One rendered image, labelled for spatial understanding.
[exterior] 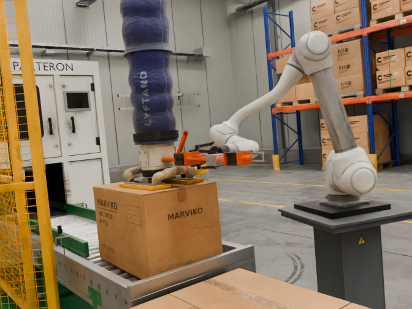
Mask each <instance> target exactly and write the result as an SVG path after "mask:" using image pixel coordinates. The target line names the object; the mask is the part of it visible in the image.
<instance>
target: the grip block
mask: <svg viewBox="0 0 412 309"><path fill-rule="evenodd" d="M195 155H199V151H193V152H188V151H186V152H181V153H174V160H175V161H174V165H175V166H183V165H184V164H185V166H191V165H196V164H200V162H194V161H187V157H188V156H195Z"/></svg>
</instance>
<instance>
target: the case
mask: <svg viewBox="0 0 412 309"><path fill-rule="evenodd" d="M124 182H128V181H122V182H118V183H111V184H106V185H98V186H93V193H94V205H95V211H96V223H97V234H98V241H99V253H100V258H101V259H103V260H105V261H107V262H109V263H111V264H113V265H115V266H117V267H119V268H120V269H122V270H124V271H126V272H128V273H130V274H131V275H134V276H135V277H137V278H140V279H141V280H142V279H145V278H148V277H152V276H154V275H157V274H160V273H163V272H167V271H170V270H173V269H176V268H179V267H182V266H184V265H188V264H191V263H193V262H197V261H201V260H203V259H206V258H210V257H212V256H216V255H218V254H221V253H223V247H222V240H221V226H220V218H219V204H218V190H217V182H216V181H205V180H204V181H203V182H200V183H194V184H190V185H183V184H175V183H170V184H171V188H167V189H160V190H156V191H149V190H142V189H132V188H122V187H120V183H124Z"/></svg>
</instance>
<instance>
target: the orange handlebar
mask: <svg viewBox="0 0 412 309"><path fill-rule="evenodd" d="M206 155H208V154H199V155H195V156H188V157H187V161H194V162H206ZM252 158H253V157H252V156H251V155H250V154H249V155H244V156H242V157H241V161H250V160H252ZM161 160H162V161H175V160H174V157H173V156H170V157H162V158H161ZM216 160H217V161H224V159H223V156H217V158H216Z"/></svg>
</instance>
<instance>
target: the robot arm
mask: <svg viewBox="0 0 412 309"><path fill-rule="evenodd" d="M333 63H334V62H333V57H332V47H331V41H330V39H329V37H328V36H327V35H326V34H324V33H323V32H321V31H312V32H308V33H306V34H305V35H303V36H302V37H301V38H300V39H299V40H298V42H297V43H296V46H295V48H294V50H293V52H292V55H291V56H290V58H289V60H288V62H287V64H286V66H285V68H284V71H283V73H282V75H281V78H280V80H279V82H278V84H277V85H276V87H274V89H273V90H271V91H270V92H269V93H267V94H265V95H264V96H262V97H260V98H259V99H257V100H255V101H253V102H252V103H250V104H248V105H246V106H245V107H243V108H242V109H240V110H239V111H237V112H236V113H235V114H234V115H233V116H232V117H231V118H230V119H229V120H228V121H226V122H223V123H222V124H217V125H214V126H212V127H211V128H210V130H209V138H210V140H211V141H209V142H208V143H204V144H200V145H195V149H194V150H189V152H193V151H199V152H200V153H208V155H213V154H217V153H222V154H223V153H227V152H232V151H247V150H252V151H253V152H259V145H258V143H257V142H255V141H253V140H247V139H244V138H242V137H239V136H238V134H239V130H238V128H239V126H240V123H241V122H242V121H243V120H244V119H245V118H247V117H249V116H251V115H252V114H254V113H256V112H258V111H260V110H262V109H264V108H266V107H268V106H270V105H272V104H274V103H276V102H277V101H279V100H280V99H281V98H282V97H284V96H285V95H286V94H287V93H288V92H289V91H290V89H291V88H292V87H293V86H294V85H295V84H296V83H297V82H298V81H299V80H300V79H301V78H302V77H303V75H304V74H307V75H309V76H310V78H311V82H312V85H313V88H314V91H315V94H316V97H317V100H318V103H319V106H320V109H321V112H322V115H323V118H324V121H325V124H326V128H327V131H328V133H329V137H330V140H331V142H332V146H333V148H334V151H331V152H330V153H329V155H328V157H327V159H326V186H327V195H326V200H322V201H319V204H320V205H328V206H331V207H337V208H348V207H354V206H358V205H365V204H370V201H369V200H365V199H361V197H360V196H361V195H363V194H366V193H369V192H370V191H371V190H372V189H373V188H374V187H375V185H376V182H377V173H376V170H375V168H374V167H373V166H372V164H371V162H370V160H369V158H368V156H367V154H366V152H365V150H364V149H363V148H361V147H359V146H357V145H356V141H355V138H354V135H353V132H352V129H351V126H350V123H349V120H348V117H347V114H346V111H345V107H344V105H343V101H342V99H341V96H340V92H339V90H338V86H337V83H336V81H335V77H334V73H333V71H332V66H333ZM215 145H216V146H215ZM207 146H211V149H209V150H199V148H201V147H207ZM205 163H206V162H201V163H200V164H196V165H191V167H196V166H197V169H199V170H202V169H216V168H217V167H216V166H202V167H201V165H203V164H205Z"/></svg>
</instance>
